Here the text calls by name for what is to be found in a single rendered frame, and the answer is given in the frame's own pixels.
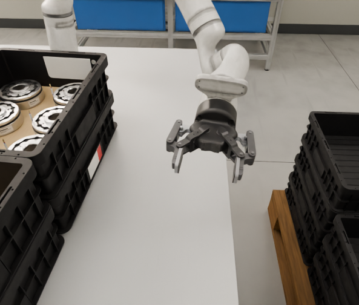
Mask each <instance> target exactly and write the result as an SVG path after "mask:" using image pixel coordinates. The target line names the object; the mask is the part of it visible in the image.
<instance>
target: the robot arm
mask: <svg viewBox="0 0 359 305"><path fill-rule="evenodd" d="M175 2H176V4H177V6H178V8H179V9H180V11H181V13H182V15H183V17H184V19H185V21H186V23H187V25H188V27H189V29H190V32H191V34H192V36H193V38H194V40H195V42H196V45H197V51H198V54H199V59H200V66H201V69H202V74H198V75H197V77H196V81H195V87H196V88H197V89H198V90H199V91H201V92H202V96H201V98H200V100H199V104H198V107H197V112H196V116H195V119H194V123H193V124H192V125H191V126H189V125H184V124H182V120H180V119H178V120H176V122H175V123H174V125H173V127H172V129H171V131H170V133H169V135H168V137H167V138H166V150H167V151H168V152H173V153H174V155H173V159H172V169H174V173H179V171H180V166H181V163H182V159H183V155H184V154H186V153H188V152H190V153H191V152H193V151H195V150H196V149H198V148H200V149H201V151H211V152H214V153H219V152H222V153H224V155H225V156H226V157H227V158H228V159H231V160H232V161H233V162H234V170H233V177H232V183H237V181H238V180H241V178H242V175H243V166H244V165H246V164H247V165H249V166H251V165H253V163H254V160H255V156H256V149H255V140H254V133H253V131H251V130H249V131H247V132H246V134H240V133H237V131H236V130H235V126H236V120H237V110H238V101H237V98H238V97H241V96H244V95H245V94H246V93H247V90H248V82H247V81H246V80H244V79H245V77H246V75H247V73H248V70H249V56H248V53H247V51H246V50H245V49H244V48H243V47H242V46H241V45H239V44H229V45H227V46H225V47H224V48H222V49H221V50H219V51H218V52H217V53H215V49H216V45H217V43H218V42H219V40H221V38H222V37H223V36H224V34H225V28H224V26H223V23H222V21H221V19H220V17H219V15H218V13H217V11H216V9H215V7H214V5H213V3H212V2H211V0H175ZM72 7H73V0H45V1H44V2H43V3H42V5H41V9H42V14H43V18H44V23H45V29H46V32H47V37H48V43H49V46H50V50H60V51H79V50H78V46H77V38H76V30H75V26H74V19H73V11H72ZM185 133H189V134H188V135H187V136H186V137H185V138H184V139H182V140H180V141H178V139H179V137H182V136H183V135H184V134H185ZM237 140H238V141H239V142H240V143H241V145H242V147H245V153H244V152H243V151H242V150H241V149H240V148H239V147H238V144H237V142H236V141H237ZM177 141H178V142H177Z"/></svg>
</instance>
